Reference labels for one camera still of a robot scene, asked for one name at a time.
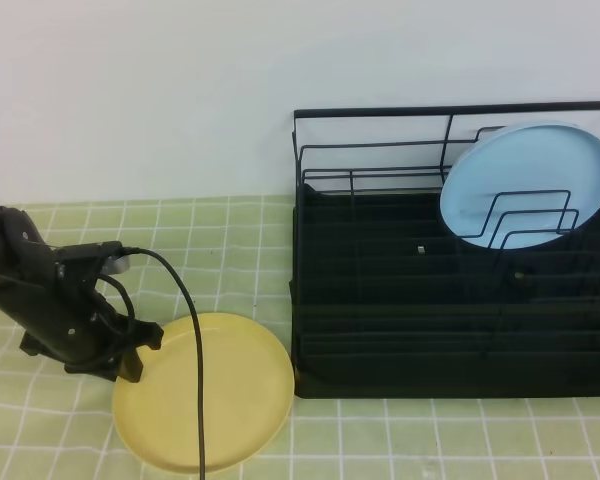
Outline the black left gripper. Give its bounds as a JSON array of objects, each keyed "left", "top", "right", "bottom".
[{"left": 0, "top": 249, "right": 163, "bottom": 383}]

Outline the yellow round plate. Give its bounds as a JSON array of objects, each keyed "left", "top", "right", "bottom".
[{"left": 112, "top": 313, "right": 295, "bottom": 475}]

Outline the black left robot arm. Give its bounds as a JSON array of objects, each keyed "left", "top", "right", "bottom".
[{"left": 0, "top": 206, "right": 163, "bottom": 383}]

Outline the light blue round plate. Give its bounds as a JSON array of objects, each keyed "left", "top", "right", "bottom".
[{"left": 440, "top": 123, "right": 600, "bottom": 250}]

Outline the black drip tray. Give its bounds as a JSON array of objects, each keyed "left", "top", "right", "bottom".
[{"left": 290, "top": 188, "right": 600, "bottom": 398}]

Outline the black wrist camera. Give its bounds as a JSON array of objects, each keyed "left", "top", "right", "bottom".
[{"left": 53, "top": 241, "right": 130, "bottom": 279}]

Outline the black camera cable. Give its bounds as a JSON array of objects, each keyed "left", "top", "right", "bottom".
[{"left": 94, "top": 246, "right": 207, "bottom": 480}]

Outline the black wire dish rack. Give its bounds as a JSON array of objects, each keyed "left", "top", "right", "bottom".
[{"left": 292, "top": 101, "right": 600, "bottom": 359}]

